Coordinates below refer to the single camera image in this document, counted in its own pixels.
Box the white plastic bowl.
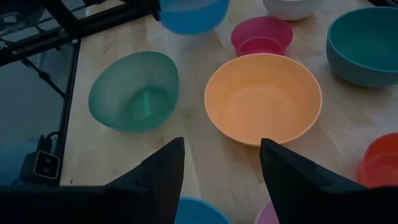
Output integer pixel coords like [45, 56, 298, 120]
[262, 0, 325, 22]

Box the pink plastic bowl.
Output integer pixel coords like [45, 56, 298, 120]
[254, 200, 280, 224]

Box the small black table camera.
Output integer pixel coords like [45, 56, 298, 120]
[20, 150, 62, 185]

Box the blue plastic bowl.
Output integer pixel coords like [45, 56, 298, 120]
[157, 0, 231, 35]
[174, 196, 233, 224]

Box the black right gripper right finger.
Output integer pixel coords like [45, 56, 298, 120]
[259, 138, 374, 224]

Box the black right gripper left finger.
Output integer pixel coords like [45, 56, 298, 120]
[105, 137, 185, 224]

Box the green translucent plastic bowl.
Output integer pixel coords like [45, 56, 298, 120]
[88, 51, 180, 134]

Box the small magenta plastic bowl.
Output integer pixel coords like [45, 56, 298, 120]
[230, 16, 294, 58]

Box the thin black cable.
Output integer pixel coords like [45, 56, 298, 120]
[21, 57, 67, 99]

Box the small red plastic bowl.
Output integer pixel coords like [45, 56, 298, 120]
[356, 133, 398, 189]

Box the black aluminium table frame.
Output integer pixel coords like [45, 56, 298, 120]
[0, 0, 160, 187]

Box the teal plastic bowl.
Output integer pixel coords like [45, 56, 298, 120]
[325, 6, 398, 88]

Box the orange plastic bowl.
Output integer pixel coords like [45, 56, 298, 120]
[204, 52, 323, 148]

